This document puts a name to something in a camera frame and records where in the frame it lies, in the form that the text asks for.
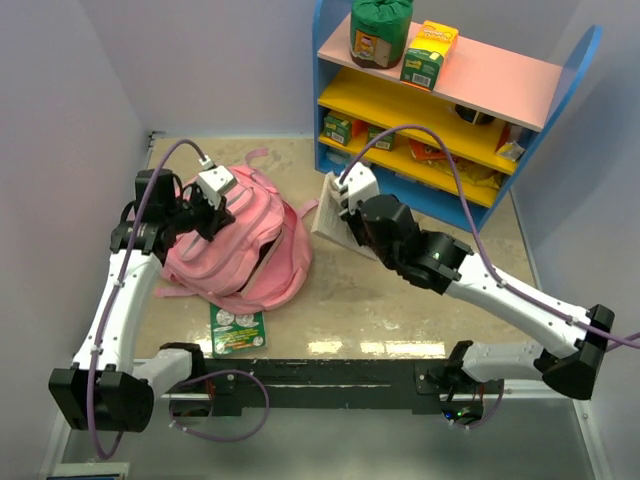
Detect Tale of Two Cities book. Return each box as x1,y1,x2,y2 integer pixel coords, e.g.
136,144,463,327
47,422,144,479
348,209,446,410
238,229,285,297

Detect green small box right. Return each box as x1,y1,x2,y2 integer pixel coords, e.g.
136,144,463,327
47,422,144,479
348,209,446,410
367,125,396,151

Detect small packet on shelf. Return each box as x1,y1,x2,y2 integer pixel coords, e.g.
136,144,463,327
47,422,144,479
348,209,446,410
495,123,531,162

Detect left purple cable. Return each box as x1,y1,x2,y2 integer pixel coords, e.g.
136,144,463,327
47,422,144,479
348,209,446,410
85,138,271,461

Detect green wrapped jar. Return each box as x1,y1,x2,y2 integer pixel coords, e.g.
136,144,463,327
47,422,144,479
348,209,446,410
350,0,413,69

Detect aluminium frame rail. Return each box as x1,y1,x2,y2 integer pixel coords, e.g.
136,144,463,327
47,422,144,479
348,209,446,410
62,357,591,400

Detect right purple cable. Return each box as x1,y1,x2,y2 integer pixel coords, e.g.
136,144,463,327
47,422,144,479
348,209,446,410
339,124,640,431

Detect orange yellow snack bag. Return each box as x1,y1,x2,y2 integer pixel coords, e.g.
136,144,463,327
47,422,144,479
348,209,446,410
407,138,504,191

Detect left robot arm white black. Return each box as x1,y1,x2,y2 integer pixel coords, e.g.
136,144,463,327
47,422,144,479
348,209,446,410
48,166,236,432

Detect green coin book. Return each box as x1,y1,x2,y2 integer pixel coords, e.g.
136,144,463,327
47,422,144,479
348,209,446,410
209,304,268,357

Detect green small box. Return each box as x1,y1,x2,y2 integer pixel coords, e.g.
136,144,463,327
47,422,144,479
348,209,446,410
367,125,396,151
323,111,353,146

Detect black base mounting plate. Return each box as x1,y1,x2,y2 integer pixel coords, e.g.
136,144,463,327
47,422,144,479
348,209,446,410
198,358,500,416

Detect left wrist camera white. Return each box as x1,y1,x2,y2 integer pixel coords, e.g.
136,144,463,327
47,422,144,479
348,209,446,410
195,166,237,209

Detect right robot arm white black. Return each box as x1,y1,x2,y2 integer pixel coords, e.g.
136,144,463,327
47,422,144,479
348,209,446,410
339,194,615,400

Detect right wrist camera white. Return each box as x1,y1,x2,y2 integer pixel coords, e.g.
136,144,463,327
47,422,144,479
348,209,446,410
329,162,380,217

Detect purple comic book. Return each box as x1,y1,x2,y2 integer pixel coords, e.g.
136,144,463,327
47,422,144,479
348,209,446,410
311,172,377,260

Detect clear blue plastic boxes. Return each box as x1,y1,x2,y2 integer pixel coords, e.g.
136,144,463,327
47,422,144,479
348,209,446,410
319,147,355,178

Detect yellow green carton box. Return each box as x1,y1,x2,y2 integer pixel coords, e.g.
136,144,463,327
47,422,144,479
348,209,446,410
400,21,459,91

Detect purple cable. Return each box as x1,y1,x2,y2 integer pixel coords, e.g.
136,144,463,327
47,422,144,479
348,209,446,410
339,124,640,431
85,138,271,461

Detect green small box left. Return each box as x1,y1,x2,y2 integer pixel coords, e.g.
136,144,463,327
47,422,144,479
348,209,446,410
323,111,353,146

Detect pink student backpack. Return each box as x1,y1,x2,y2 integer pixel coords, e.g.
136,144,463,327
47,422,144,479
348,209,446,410
155,148,318,314

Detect black bowl on shelf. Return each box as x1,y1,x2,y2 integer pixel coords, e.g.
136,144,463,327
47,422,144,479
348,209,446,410
454,104,495,125

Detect blue yellow pink shelf unit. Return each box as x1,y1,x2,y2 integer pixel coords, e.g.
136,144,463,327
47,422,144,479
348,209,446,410
312,1,603,230

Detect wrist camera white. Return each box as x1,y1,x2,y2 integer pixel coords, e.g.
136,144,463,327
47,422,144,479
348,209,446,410
329,162,380,217
195,166,237,209

